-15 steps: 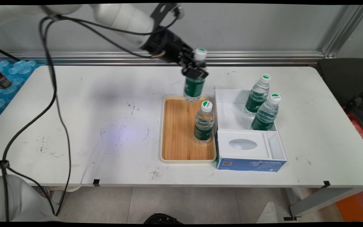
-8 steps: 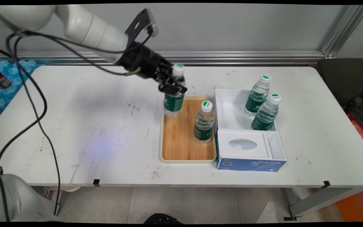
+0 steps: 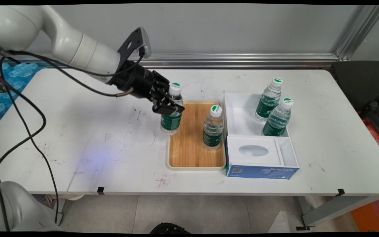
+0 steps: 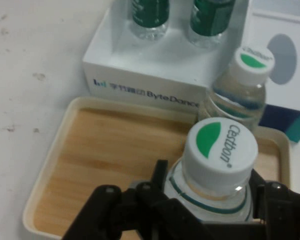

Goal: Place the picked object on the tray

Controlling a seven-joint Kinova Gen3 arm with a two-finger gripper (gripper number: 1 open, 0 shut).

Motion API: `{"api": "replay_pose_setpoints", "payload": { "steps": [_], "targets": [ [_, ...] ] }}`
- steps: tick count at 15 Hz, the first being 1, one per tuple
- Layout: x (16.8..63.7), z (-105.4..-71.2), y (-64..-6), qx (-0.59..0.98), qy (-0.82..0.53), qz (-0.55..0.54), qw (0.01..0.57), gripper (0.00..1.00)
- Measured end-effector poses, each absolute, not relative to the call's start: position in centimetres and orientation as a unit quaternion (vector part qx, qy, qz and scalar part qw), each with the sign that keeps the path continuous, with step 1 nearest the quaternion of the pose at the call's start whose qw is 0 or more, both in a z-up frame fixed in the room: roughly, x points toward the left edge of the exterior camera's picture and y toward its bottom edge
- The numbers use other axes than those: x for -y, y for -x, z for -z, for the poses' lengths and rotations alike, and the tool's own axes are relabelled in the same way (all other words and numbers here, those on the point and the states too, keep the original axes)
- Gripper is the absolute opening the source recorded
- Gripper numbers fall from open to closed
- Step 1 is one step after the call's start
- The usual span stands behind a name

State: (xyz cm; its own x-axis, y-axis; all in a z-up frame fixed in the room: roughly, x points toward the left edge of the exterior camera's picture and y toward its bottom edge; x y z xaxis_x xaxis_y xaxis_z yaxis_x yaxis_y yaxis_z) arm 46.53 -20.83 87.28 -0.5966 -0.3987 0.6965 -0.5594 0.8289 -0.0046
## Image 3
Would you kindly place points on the water bottle green label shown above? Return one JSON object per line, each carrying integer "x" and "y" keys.
{"x": 267, "y": 103}
{"x": 213, "y": 131}
{"x": 276, "y": 121}
{"x": 171, "y": 123}

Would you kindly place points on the orange crate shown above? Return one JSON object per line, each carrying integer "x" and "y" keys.
{"x": 372, "y": 215}

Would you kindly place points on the bamboo tray white rim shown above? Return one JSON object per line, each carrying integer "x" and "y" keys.
{"x": 189, "y": 148}

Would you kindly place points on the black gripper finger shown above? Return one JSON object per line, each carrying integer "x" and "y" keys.
{"x": 165, "y": 88}
{"x": 166, "y": 107}

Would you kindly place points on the white box blue side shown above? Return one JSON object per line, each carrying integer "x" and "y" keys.
{"x": 262, "y": 171}

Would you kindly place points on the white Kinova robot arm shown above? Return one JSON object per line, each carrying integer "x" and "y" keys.
{"x": 74, "y": 49}

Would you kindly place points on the grey table leg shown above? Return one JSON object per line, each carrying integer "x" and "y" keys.
{"x": 334, "y": 209}

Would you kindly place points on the horizontal aluminium rail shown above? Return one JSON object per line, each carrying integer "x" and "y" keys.
{"x": 258, "y": 60}

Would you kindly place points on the black tape marker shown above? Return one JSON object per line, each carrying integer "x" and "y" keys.
{"x": 101, "y": 190}
{"x": 341, "y": 192}

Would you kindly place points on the black object on floor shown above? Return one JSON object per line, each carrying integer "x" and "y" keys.
{"x": 169, "y": 228}

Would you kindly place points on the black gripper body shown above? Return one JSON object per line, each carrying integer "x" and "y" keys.
{"x": 138, "y": 82}

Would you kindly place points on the red bag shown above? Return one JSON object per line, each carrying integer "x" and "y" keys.
{"x": 375, "y": 135}

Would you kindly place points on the slanted aluminium profile post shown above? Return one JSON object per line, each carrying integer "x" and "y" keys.
{"x": 360, "y": 31}

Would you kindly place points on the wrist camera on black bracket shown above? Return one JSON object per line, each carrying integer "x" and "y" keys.
{"x": 133, "y": 42}

